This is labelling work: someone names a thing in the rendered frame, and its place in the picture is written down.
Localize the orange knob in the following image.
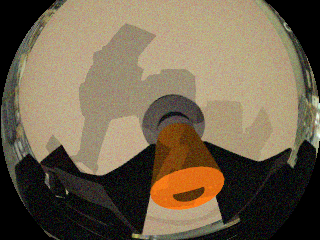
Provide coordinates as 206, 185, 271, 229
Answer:
149, 123, 224, 209

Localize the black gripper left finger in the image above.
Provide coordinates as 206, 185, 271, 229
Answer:
53, 144, 156, 235

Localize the grey round pedestal with dark shaft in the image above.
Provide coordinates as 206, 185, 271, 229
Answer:
143, 95, 204, 147

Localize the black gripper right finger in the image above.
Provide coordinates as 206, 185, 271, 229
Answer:
203, 141, 292, 225

